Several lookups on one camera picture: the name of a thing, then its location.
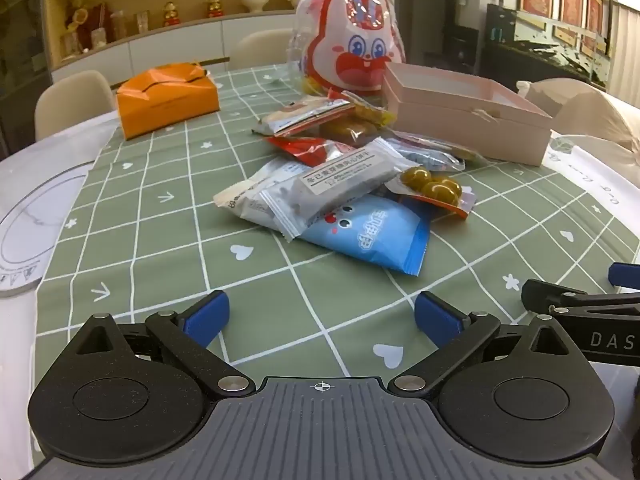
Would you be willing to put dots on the pink cardboard box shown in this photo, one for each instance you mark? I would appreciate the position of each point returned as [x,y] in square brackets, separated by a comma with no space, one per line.
[450,120]

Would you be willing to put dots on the beige pastry snack packet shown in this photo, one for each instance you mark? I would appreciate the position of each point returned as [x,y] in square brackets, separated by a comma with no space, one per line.
[300,117]

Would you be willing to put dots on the yellow red boxed figurine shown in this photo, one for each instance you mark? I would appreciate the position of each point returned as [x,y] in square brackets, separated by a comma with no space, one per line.
[85,25]

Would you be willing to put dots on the dark glass cabinet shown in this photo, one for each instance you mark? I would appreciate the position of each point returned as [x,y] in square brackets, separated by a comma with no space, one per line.
[22,50]

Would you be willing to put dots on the glass fish tank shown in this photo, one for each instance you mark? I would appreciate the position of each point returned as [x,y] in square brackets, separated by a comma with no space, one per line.
[540,45]

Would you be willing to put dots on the blue snack packet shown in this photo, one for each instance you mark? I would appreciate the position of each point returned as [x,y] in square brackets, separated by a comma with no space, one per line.
[370,235]

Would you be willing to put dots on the clear display case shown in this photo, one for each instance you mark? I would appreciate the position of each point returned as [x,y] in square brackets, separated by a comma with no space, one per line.
[130,22]

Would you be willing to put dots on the wooden shelf cabinet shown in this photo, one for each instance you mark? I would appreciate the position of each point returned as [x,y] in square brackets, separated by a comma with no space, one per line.
[175,45]

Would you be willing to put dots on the red snack packet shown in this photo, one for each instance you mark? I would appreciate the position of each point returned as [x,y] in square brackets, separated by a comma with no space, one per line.
[305,150]

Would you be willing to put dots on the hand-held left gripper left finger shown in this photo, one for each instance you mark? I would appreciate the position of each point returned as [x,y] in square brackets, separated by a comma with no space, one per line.
[207,317]

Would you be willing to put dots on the grey snack packet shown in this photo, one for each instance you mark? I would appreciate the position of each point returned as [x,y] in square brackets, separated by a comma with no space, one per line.
[345,175]

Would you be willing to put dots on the yellow candy packet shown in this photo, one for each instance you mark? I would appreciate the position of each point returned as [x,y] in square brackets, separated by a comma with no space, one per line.
[375,115]

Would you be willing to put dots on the green checked tablecloth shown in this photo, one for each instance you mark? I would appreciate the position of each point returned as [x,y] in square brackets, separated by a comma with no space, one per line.
[150,240]

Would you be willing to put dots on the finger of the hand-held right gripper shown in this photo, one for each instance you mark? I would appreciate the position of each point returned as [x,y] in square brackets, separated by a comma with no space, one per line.
[575,300]
[625,276]

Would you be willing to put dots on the white snack packet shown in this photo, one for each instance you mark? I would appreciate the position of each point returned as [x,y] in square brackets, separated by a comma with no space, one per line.
[240,200]

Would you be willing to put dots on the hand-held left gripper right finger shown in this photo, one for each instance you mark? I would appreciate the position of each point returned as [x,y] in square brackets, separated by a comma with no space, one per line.
[437,317]

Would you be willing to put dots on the round glass turntable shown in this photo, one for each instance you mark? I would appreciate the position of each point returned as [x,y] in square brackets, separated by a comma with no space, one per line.
[30,230]

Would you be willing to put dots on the beige chair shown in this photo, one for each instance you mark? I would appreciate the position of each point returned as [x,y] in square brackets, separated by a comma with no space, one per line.
[260,50]
[600,120]
[550,92]
[70,105]

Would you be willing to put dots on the rabbit print candy bag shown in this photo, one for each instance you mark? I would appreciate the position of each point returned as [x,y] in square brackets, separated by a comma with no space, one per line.
[350,40]

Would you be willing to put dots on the clear patterned snack packet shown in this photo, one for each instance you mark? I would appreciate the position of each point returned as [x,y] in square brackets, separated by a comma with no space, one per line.
[430,152]

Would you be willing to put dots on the red gold figurine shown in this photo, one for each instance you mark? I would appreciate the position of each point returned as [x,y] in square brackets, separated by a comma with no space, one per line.
[215,6]
[171,15]

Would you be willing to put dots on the green olive snack packet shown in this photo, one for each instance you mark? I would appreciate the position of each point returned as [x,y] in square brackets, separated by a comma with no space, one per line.
[435,190]

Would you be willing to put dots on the clear brown cake packet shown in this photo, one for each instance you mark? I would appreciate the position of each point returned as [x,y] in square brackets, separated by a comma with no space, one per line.
[350,131]

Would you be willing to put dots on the orange paper box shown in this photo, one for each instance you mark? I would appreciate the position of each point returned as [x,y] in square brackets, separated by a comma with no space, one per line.
[170,105]

